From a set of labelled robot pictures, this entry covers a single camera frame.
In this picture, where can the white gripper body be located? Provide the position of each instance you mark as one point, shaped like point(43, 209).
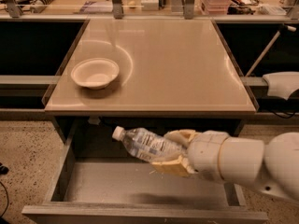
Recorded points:
point(206, 154)

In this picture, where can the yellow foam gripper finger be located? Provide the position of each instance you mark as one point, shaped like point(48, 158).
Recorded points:
point(180, 166)
point(182, 137)

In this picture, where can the clear plastic water bottle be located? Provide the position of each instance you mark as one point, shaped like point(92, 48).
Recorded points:
point(147, 146)

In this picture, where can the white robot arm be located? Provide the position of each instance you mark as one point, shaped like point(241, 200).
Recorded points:
point(270, 168)

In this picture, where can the grey cabinet with counter top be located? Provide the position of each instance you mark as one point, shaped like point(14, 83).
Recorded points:
point(168, 68)

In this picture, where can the open grey top drawer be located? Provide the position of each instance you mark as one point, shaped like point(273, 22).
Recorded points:
point(97, 183)

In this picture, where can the white chair armrest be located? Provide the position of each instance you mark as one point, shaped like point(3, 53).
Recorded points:
point(282, 84)

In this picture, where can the white paper bowl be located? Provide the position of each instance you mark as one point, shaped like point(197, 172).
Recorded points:
point(95, 73)

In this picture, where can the small round yellow ball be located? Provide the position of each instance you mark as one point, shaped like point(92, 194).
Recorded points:
point(132, 4)

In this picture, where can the white stick with black tip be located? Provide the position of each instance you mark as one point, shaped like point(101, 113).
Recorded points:
point(281, 29)

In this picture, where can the purple book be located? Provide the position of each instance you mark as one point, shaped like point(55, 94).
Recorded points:
point(91, 7)

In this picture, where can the right metal frame post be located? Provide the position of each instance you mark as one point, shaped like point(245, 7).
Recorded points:
point(188, 9)

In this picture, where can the metal frame post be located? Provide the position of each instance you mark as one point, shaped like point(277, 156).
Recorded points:
point(188, 9)
point(14, 10)
point(117, 9)

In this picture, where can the middle metal frame post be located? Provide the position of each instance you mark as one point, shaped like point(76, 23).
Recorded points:
point(117, 9)

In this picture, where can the left metal frame post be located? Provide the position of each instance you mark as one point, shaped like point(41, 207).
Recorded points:
point(14, 10)

